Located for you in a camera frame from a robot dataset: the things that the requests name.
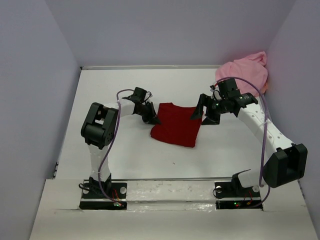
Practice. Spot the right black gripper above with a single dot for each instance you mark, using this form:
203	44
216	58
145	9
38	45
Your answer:
202	101

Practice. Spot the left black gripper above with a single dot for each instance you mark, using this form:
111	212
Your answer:
151	118

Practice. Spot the red t shirt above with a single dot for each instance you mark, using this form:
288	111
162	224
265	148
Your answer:
176	126

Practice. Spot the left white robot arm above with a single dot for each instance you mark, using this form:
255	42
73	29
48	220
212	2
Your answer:
100	129

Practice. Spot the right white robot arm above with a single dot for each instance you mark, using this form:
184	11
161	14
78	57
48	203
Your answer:
282	161

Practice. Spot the pink t shirt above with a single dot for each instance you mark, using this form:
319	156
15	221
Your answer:
251	68

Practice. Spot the metal rail at front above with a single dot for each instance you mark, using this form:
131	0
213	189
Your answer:
226	178

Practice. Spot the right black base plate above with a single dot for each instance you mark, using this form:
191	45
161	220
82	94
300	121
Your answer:
229	197

